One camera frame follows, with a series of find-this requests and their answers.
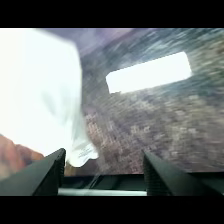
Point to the silver frame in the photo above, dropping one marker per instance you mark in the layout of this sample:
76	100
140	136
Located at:
100	192

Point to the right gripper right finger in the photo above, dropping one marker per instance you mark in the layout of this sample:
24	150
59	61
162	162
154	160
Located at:
166	181

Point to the white garment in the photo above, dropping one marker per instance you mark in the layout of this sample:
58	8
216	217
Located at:
36	86

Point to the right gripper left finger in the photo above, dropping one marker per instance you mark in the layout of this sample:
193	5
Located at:
40	178

